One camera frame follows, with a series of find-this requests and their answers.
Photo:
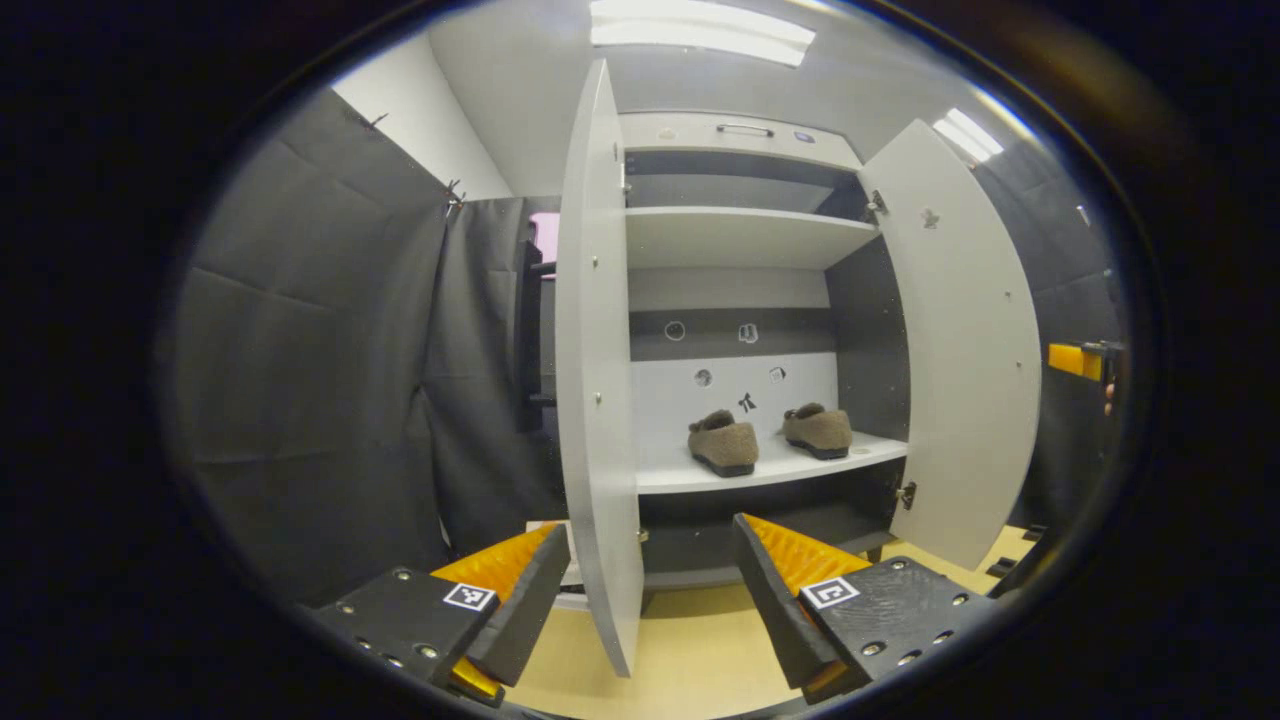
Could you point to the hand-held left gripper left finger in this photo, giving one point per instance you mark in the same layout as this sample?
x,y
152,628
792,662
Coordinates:
x,y
525,610

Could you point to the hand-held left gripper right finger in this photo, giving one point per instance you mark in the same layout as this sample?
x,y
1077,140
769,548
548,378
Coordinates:
x,y
780,620

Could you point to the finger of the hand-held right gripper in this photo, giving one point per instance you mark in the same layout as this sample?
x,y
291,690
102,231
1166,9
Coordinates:
x,y
1070,360

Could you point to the grey shoe cabinet door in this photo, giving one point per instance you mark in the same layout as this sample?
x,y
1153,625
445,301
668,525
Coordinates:
x,y
970,350
595,400

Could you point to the brown fuzzy shoe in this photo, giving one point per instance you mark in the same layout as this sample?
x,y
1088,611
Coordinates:
x,y
722,445
818,432

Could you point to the grey shoe cabinet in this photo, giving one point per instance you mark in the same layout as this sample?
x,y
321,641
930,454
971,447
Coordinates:
x,y
740,240

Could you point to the small ceiling light panel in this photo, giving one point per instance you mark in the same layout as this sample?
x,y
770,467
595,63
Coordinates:
x,y
967,135

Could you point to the pink panel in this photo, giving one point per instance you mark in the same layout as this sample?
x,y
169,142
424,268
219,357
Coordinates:
x,y
546,240

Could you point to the metal cloth clip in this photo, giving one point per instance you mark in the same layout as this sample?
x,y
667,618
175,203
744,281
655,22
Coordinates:
x,y
455,193

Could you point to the large ceiling light panel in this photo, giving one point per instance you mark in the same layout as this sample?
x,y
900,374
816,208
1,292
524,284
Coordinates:
x,y
700,30

